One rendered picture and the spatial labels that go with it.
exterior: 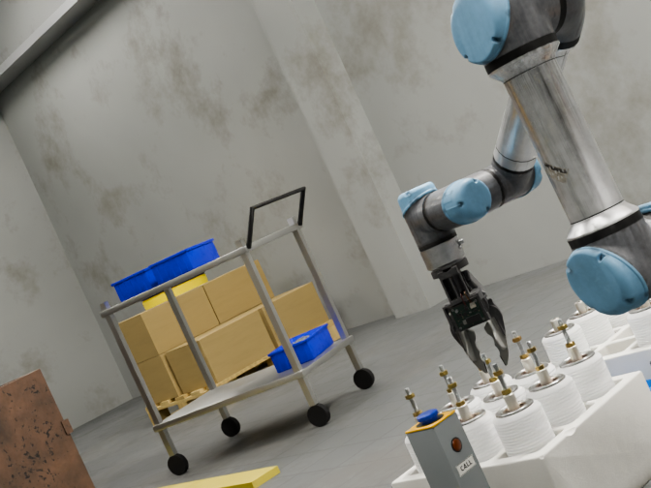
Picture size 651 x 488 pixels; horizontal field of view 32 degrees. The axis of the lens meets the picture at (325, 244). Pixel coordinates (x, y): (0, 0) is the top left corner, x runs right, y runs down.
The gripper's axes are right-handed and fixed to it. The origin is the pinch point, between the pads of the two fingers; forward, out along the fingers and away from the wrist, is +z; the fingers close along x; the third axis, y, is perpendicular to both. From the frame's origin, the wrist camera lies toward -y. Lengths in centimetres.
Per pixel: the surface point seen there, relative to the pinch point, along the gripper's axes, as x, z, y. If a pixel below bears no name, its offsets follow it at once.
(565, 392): 9.0, 11.5, -5.6
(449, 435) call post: -10.2, 6.2, 15.4
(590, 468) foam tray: 8.3, 24.4, 1.8
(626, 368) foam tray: 19.5, 19.8, -41.4
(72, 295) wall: -395, -65, -649
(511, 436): -1.9, 13.0, 4.9
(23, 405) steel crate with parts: -183, -21, -152
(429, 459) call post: -15.2, 8.9, 15.6
